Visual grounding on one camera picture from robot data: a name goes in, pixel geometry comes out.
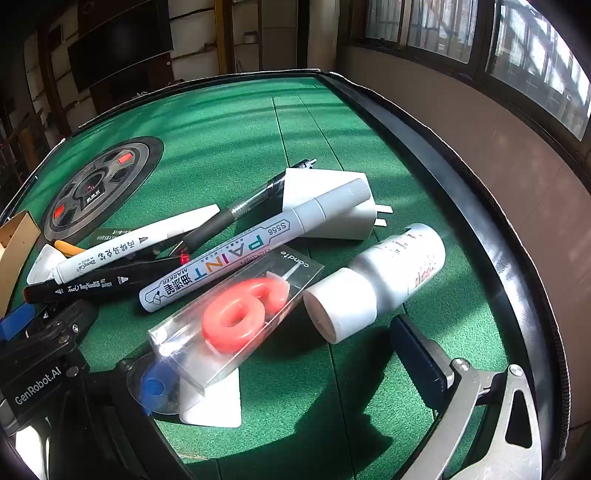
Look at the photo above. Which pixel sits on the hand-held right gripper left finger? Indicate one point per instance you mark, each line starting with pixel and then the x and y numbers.
pixel 153 386

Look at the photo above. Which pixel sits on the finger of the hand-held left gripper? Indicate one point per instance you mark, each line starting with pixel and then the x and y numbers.
pixel 60 323
pixel 14 323

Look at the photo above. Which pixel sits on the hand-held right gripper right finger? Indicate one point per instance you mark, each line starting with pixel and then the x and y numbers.
pixel 415 350

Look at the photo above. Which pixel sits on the black art marker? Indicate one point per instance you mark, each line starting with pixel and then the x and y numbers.
pixel 92 284

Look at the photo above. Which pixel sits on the small white plastic piece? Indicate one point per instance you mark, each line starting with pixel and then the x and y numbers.
pixel 42 265

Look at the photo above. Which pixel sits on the white rectangular block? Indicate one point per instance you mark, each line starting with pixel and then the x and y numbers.
pixel 217 406

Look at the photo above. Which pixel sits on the yellow black pen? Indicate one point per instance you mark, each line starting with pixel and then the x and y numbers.
pixel 69 248

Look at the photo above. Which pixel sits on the cardboard box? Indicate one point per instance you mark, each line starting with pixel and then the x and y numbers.
pixel 16 240

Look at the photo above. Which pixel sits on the white marker with black print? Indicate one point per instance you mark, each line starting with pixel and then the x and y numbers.
pixel 124 249

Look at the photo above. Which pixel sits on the boxed red number candle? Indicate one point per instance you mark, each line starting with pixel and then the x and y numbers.
pixel 235 314

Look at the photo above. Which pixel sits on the black pen with red end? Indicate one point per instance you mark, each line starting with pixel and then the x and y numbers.
pixel 185 256

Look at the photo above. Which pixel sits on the white wall charger with prongs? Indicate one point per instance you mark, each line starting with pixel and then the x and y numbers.
pixel 332 203

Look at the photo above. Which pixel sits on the black gel pen clear barrel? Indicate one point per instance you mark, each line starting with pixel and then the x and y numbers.
pixel 217 226

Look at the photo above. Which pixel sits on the white spray bottle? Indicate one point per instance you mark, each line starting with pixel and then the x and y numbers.
pixel 397 277

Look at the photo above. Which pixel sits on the round table control panel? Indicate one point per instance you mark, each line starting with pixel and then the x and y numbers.
pixel 92 184

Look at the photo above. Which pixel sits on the white paint marker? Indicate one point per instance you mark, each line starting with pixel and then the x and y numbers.
pixel 240 258

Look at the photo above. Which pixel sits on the dark wooden cabinet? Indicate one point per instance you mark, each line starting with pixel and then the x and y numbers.
pixel 134 92

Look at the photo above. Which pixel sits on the yellow pole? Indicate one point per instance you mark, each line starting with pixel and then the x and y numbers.
pixel 226 32

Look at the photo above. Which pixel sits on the window with dark frame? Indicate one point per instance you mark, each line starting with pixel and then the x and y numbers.
pixel 438 23

